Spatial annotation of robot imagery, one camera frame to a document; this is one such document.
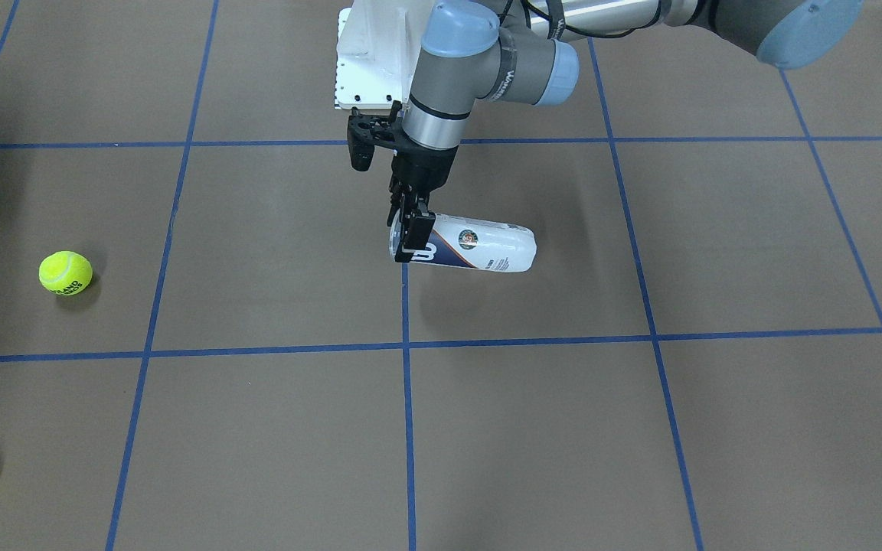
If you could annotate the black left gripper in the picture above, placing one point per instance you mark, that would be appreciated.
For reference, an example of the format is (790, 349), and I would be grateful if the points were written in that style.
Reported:
(423, 167)

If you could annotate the white tennis ball can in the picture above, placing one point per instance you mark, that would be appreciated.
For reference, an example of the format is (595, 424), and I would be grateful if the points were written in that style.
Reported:
(468, 243)

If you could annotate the tennis ball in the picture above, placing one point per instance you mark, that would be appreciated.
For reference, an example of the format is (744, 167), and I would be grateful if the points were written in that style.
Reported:
(65, 273)

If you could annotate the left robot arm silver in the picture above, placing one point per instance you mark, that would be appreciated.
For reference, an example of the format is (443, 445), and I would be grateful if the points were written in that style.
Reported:
(488, 51)

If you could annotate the white pedestal column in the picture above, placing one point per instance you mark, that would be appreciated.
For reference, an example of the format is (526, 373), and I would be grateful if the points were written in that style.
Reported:
(378, 44)

